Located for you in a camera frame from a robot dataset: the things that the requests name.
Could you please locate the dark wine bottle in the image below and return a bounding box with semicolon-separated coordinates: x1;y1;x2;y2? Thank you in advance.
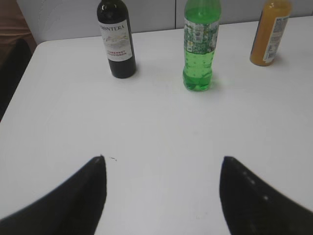
96;0;136;79

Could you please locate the orange juice bottle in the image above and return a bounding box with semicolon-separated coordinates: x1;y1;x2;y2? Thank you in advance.
250;0;292;66

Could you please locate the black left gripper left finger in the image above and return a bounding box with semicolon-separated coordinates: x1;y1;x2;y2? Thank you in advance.
0;156;107;235

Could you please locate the green sprite bottle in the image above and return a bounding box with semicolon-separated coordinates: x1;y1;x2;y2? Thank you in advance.
183;0;222;92

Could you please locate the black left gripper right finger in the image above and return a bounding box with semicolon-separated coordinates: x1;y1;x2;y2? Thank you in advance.
219;156;313;235

